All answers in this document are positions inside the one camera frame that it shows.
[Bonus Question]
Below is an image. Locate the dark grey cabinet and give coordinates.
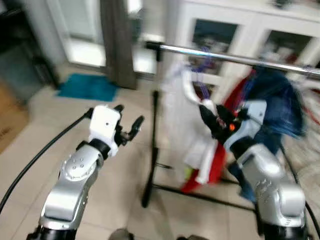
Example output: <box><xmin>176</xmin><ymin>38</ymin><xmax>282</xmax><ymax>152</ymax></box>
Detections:
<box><xmin>0</xmin><ymin>5</ymin><xmax>60</xmax><ymax>103</ymax></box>

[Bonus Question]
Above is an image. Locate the brown cardboard box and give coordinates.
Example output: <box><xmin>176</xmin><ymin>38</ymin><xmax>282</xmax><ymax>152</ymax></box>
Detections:
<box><xmin>0</xmin><ymin>82</ymin><xmax>30</xmax><ymax>153</ymax></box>

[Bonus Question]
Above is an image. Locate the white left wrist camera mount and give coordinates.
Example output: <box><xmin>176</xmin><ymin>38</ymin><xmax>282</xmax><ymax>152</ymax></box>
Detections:
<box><xmin>89</xmin><ymin>104</ymin><xmax>122</xmax><ymax>152</ymax></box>

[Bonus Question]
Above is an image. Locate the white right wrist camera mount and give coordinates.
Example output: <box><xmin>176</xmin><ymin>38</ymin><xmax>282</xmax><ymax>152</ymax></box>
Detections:
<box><xmin>224</xmin><ymin>100</ymin><xmax>268</xmax><ymax>153</ymax></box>

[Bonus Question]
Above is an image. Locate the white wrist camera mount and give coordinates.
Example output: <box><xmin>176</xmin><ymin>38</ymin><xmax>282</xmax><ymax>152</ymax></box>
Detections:
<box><xmin>89</xmin><ymin>104</ymin><xmax>122</xmax><ymax>152</ymax></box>
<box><xmin>224</xmin><ymin>100</ymin><xmax>268</xmax><ymax>153</ymax></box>

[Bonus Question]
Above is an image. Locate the white glass door cabinet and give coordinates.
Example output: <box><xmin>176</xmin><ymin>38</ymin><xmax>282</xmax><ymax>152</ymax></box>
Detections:
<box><xmin>162</xmin><ymin>0</ymin><xmax>320</xmax><ymax>101</ymax></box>

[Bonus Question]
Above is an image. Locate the white framed glass door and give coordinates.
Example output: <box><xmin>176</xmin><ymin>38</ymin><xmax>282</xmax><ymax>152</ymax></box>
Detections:
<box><xmin>47</xmin><ymin>0</ymin><xmax>107</xmax><ymax>68</ymax></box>

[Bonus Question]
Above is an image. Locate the teal floor mat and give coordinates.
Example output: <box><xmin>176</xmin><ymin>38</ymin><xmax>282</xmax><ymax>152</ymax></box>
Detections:
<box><xmin>56</xmin><ymin>73</ymin><xmax>120</xmax><ymax>102</ymax></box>

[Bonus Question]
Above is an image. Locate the yellow green cloth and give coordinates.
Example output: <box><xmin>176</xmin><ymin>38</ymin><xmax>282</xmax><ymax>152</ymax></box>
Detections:
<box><xmin>184</xmin><ymin>166</ymin><xmax>196</xmax><ymax>181</ymax></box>

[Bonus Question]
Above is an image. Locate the grey curtain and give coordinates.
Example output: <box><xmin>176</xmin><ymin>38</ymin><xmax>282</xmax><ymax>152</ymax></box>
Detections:
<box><xmin>99</xmin><ymin>0</ymin><xmax>138</xmax><ymax>90</ymax></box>

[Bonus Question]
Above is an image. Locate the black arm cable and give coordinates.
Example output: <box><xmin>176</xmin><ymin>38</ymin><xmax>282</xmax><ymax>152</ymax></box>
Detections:
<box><xmin>0</xmin><ymin>112</ymin><xmax>93</xmax><ymax>213</ymax></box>
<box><xmin>277</xmin><ymin>145</ymin><xmax>320</xmax><ymax>237</ymax></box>

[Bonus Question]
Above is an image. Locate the white garment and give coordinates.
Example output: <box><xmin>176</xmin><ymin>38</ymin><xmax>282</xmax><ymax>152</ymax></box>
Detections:
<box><xmin>162</xmin><ymin>62</ymin><xmax>221</xmax><ymax>183</ymax></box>

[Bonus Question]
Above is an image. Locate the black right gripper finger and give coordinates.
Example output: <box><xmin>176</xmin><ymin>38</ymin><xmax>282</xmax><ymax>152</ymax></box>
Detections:
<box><xmin>199</xmin><ymin>104</ymin><xmax>219</xmax><ymax>135</ymax></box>
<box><xmin>216</xmin><ymin>104</ymin><xmax>236</xmax><ymax>123</ymax></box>

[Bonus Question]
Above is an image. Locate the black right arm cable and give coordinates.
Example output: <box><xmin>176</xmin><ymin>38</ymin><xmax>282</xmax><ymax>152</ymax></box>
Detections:
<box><xmin>277</xmin><ymin>145</ymin><xmax>320</xmax><ymax>237</ymax></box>

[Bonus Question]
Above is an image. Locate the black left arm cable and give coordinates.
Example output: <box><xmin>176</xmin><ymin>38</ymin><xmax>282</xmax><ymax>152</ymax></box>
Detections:
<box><xmin>0</xmin><ymin>112</ymin><xmax>93</xmax><ymax>213</ymax></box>

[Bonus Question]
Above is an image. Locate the black clothes rack chrome rail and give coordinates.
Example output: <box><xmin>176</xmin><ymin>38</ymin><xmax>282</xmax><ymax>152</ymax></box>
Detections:
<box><xmin>141</xmin><ymin>41</ymin><xmax>320</xmax><ymax>236</ymax></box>

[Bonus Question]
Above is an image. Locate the dark blue denim garment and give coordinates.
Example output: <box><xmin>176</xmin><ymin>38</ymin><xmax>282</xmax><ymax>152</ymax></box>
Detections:
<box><xmin>227</xmin><ymin>67</ymin><xmax>306</xmax><ymax>201</ymax></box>

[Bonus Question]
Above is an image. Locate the purple wire hanger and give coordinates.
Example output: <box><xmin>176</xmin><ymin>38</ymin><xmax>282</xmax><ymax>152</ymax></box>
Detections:
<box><xmin>192</xmin><ymin>47</ymin><xmax>213</xmax><ymax>101</ymax></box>

